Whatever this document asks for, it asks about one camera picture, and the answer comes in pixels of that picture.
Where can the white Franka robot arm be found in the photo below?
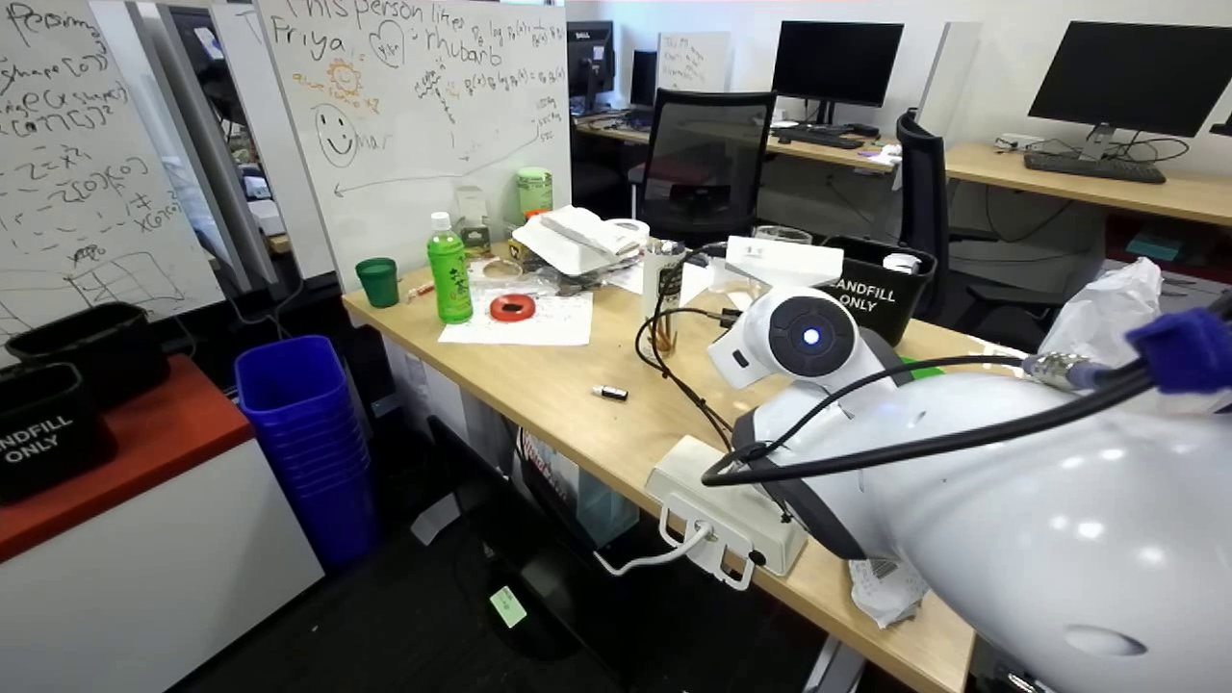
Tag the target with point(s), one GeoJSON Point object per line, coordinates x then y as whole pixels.
{"type": "Point", "coordinates": [1064, 512]}

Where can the small black marker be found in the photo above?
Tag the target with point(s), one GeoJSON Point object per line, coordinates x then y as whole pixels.
{"type": "Point", "coordinates": [610, 394]}

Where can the white paper sheet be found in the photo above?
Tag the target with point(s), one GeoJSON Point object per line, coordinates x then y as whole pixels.
{"type": "Point", "coordinates": [539, 333]}

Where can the white tape roll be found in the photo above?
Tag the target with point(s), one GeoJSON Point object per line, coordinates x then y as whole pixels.
{"type": "Point", "coordinates": [630, 234]}

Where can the stack of white papers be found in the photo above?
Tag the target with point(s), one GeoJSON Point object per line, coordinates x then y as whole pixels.
{"type": "Point", "coordinates": [572, 235]}

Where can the green plastic bottle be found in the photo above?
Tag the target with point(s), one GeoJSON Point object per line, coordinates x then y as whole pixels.
{"type": "Point", "coordinates": [447, 274]}

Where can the white power box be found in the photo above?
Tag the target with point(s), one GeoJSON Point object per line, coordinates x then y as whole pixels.
{"type": "Point", "coordinates": [717, 512]}

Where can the clear jar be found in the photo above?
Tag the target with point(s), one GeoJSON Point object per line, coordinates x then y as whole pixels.
{"type": "Point", "coordinates": [472, 217]}

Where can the black mesh office chair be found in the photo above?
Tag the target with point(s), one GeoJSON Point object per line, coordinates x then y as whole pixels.
{"type": "Point", "coordinates": [918, 195]}
{"type": "Point", "coordinates": [701, 155]}

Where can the green plastic cup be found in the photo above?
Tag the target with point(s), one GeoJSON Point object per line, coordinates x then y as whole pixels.
{"type": "Point", "coordinates": [380, 281]}

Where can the white paper scrap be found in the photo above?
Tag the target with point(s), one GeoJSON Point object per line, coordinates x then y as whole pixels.
{"type": "Point", "coordinates": [432, 520]}

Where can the black landfill bin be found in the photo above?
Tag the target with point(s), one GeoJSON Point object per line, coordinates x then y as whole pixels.
{"type": "Point", "coordinates": [880, 295]}
{"type": "Point", "coordinates": [45, 438]}

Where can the green paper note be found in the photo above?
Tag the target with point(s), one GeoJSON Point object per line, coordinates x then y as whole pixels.
{"type": "Point", "coordinates": [511, 605]}

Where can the small dark monitor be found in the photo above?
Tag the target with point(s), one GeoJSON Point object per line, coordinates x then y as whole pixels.
{"type": "Point", "coordinates": [586, 58]}

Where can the whiteboard with sun drawing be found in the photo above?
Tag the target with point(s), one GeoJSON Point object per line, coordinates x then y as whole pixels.
{"type": "Point", "coordinates": [426, 127]}

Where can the stack of blue bins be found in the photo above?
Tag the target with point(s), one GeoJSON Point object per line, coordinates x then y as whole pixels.
{"type": "Point", "coordinates": [303, 438]}

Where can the white plastic bag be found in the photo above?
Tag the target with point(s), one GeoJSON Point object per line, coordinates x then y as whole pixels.
{"type": "Point", "coordinates": [1083, 320]}

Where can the red-topped white cabinet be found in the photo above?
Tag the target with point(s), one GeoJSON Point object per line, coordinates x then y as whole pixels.
{"type": "Point", "coordinates": [140, 565]}

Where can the plain black bin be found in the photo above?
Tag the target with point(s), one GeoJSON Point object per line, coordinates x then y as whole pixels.
{"type": "Point", "coordinates": [90, 352]}

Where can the whiteboard with dense writing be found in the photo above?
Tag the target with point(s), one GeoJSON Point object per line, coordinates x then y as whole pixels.
{"type": "Point", "coordinates": [90, 166]}

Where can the wooden office desk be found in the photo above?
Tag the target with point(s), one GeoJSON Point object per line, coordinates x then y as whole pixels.
{"type": "Point", "coordinates": [1155, 195]}

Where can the large black monitor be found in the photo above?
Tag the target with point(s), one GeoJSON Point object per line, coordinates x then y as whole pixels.
{"type": "Point", "coordinates": [1129, 80]}

